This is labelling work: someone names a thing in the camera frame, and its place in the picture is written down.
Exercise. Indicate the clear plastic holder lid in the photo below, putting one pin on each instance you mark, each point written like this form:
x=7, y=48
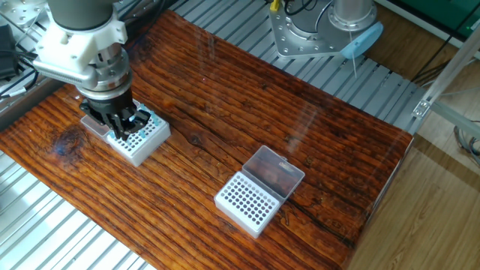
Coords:
x=93, y=125
x=273, y=172

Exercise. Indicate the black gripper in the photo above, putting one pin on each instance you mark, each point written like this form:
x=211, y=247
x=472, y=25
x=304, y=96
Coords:
x=110, y=107

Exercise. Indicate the silver metal mounting plate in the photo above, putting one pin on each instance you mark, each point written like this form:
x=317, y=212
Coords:
x=22, y=11

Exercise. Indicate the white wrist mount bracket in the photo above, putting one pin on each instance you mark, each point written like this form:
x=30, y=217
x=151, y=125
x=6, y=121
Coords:
x=67, y=52

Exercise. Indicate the white pipette tip holder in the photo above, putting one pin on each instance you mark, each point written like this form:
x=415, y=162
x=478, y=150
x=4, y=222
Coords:
x=150, y=150
x=258, y=225

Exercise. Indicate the black power adapter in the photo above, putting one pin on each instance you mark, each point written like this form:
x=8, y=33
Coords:
x=7, y=52

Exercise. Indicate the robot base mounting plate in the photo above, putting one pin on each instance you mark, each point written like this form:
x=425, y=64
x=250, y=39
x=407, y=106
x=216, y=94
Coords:
x=296, y=41

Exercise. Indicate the glossy wood grain board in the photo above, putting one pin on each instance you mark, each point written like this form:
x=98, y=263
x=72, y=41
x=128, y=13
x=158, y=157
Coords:
x=225, y=123

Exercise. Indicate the aluminium frame beam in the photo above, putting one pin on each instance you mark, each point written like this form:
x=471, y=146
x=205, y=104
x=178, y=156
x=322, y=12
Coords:
x=446, y=78

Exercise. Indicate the yellow plastic clip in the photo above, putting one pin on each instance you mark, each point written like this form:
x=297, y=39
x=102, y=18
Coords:
x=275, y=5

